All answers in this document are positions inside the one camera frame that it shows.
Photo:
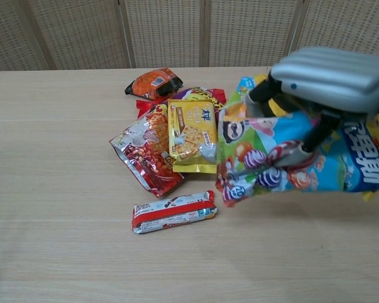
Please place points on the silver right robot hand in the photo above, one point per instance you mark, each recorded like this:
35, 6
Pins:
331, 79

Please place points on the colourful lollipop bag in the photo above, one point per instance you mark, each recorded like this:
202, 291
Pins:
262, 176

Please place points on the woven folding screen panel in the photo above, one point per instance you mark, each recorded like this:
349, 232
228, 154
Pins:
6, 34
344, 25
79, 31
249, 31
164, 31

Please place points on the large yellow snack bag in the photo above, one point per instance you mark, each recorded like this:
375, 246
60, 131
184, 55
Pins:
261, 78

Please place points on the small green juice carton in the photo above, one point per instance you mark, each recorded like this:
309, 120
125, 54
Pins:
244, 84

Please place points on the yellow cracker packet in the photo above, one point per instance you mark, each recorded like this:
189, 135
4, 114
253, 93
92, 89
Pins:
192, 126

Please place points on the orange black snack packet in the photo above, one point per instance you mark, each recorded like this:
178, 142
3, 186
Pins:
148, 82

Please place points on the red snack wrapper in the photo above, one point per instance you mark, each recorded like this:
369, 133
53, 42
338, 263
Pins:
143, 105

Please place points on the red spicy snack bag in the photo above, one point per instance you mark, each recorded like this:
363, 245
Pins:
145, 158

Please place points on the red white biscuit roll packet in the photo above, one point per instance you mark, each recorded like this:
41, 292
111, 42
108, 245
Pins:
173, 213

